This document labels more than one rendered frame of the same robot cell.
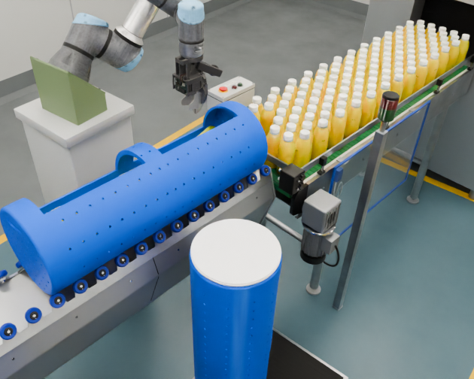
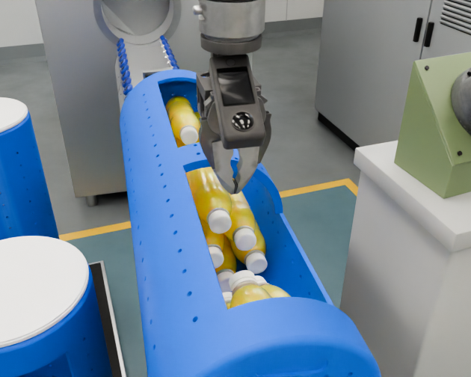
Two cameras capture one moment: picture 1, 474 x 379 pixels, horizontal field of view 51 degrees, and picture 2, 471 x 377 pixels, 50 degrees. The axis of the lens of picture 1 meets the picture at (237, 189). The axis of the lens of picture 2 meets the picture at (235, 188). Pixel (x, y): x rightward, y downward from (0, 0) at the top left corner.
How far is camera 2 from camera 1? 1.86 m
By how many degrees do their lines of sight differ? 91
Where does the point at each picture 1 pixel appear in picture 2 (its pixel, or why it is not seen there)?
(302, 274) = not seen: outside the picture
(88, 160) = (371, 221)
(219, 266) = (4, 253)
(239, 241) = (15, 295)
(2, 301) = not seen: hidden behind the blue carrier
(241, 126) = (191, 315)
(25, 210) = (170, 73)
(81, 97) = (415, 124)
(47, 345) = not seen: hidden behind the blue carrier
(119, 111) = (431, 210)
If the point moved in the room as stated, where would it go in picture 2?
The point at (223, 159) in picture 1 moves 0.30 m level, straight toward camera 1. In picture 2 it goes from (147, 277) to (10, 213)
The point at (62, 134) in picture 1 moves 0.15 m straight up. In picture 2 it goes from (374, 147) to (385, 80)
